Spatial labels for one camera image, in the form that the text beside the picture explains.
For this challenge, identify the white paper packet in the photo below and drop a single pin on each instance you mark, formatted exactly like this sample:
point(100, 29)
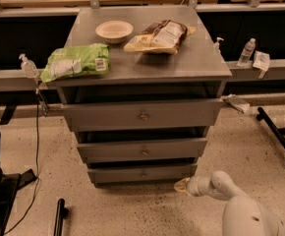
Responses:
point(261, 62)

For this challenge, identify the grey middle drawer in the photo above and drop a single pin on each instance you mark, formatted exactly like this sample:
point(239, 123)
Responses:
point(141, 150)

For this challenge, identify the folded grey cloth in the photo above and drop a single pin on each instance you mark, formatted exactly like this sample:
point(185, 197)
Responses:
point(237, 102)

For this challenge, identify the grey bottom drawer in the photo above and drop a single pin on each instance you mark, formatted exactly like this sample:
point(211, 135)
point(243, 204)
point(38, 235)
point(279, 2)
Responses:
point(141, 173)

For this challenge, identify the black bar bottom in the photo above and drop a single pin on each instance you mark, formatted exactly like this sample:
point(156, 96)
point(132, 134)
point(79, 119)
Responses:
point(61, 214)

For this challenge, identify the black stand right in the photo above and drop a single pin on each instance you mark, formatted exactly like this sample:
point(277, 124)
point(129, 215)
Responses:
point(278, 135)

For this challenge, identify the right sanitizer pump bottle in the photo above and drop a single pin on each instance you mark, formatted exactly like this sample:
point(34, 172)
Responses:
point(217, 43)

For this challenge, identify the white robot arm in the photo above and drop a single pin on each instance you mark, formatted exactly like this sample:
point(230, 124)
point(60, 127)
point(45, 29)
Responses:
point(242, 215)

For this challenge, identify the sanitizer pump bottle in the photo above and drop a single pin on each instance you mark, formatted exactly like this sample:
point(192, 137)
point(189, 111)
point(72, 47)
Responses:
point(217, 43)
point(28, 67)

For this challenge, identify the green chip bag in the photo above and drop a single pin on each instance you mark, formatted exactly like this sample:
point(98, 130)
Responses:
point(77, 61)

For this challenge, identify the clear water bottle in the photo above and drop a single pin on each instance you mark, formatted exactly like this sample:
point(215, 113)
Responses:
point(247, 52)

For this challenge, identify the white paper bowl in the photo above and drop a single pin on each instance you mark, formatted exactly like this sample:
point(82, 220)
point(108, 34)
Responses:
point(114, 32)

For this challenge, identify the grey top drawer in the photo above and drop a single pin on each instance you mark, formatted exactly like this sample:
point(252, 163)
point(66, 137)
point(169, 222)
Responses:
point(119, 116)

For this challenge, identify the grey drawer cabinet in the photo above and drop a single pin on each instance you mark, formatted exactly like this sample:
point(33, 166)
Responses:
point(197, 71)

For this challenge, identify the left sanitizer pump bottle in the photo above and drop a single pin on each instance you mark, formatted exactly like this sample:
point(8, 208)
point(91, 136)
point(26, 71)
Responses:
point(28, 67)

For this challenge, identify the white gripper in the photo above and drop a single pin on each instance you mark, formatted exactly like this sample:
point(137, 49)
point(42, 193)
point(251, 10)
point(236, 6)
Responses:
point(194, 186)

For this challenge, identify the grey drawer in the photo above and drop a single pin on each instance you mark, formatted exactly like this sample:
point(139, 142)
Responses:
point(119, 116)
point(141, 150)
point(141, 173)

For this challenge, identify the brown yellow snack bag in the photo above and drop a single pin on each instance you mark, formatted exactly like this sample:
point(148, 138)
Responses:
point(163, 37)

